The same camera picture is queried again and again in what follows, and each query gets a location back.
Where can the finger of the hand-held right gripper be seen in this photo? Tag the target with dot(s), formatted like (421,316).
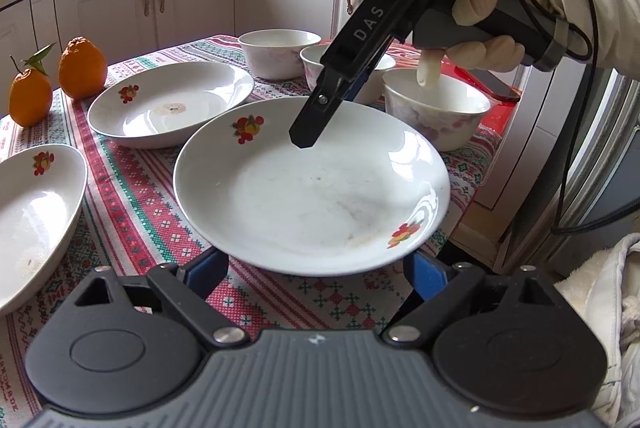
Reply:
(361,83)
(312,118)

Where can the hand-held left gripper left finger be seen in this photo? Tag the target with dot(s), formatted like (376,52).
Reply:
(205,270)

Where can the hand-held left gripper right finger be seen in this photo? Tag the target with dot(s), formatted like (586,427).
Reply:
(425,278)

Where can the white bowl with pink print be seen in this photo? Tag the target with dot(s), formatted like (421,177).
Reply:
(440,123)
(277,58)
(311,68)

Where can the white plate with fruit print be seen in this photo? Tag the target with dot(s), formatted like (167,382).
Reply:
(170,93)
(310,198)
(35,218)

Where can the person's right forearm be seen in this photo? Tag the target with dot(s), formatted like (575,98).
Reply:
(610,18)

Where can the red green patterned tablecloth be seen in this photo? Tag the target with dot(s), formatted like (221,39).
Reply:
(135,208)

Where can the red cardboard gift box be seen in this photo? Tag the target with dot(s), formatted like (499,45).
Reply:
(456,72)

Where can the dark phone with red case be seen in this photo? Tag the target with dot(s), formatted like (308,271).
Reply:
(492,84)

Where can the white fleece garment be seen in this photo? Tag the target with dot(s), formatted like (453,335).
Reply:
(607,308)

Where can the bumpy orange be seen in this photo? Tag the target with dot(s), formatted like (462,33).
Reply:
(82,68)

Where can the orange with green leaves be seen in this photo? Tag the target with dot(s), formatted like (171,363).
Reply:
(30,98)

